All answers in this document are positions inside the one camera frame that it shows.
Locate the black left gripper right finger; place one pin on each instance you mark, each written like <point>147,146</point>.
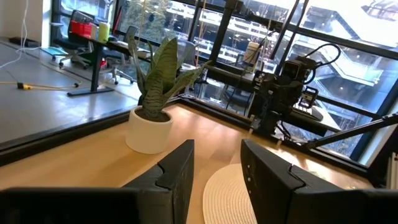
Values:
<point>273,193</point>

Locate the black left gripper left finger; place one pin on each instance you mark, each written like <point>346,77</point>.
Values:
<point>168,193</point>

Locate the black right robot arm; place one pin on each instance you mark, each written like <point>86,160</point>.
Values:
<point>270,123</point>

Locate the white woven round placemat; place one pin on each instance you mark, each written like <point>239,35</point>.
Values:
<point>227,196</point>

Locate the white round plant pot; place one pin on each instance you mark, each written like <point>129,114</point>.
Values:
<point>146,137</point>

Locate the large glass window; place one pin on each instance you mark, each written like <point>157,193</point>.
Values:
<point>342,18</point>

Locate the green snake plant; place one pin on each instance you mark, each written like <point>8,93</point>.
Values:
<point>161,71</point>

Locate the grey office chair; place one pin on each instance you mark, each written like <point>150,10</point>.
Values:
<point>122,73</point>

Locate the black legged desk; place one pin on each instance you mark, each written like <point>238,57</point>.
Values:
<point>96,62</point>

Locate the yellow-green cup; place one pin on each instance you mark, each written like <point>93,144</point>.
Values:
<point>104,32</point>

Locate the black office chair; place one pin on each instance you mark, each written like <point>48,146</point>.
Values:
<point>73,46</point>

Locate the red storage box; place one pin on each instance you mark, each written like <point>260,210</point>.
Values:
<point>81,29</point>

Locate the black floor box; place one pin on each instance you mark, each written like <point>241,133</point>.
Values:
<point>25,42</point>

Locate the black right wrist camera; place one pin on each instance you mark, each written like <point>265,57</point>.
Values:
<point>292,70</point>

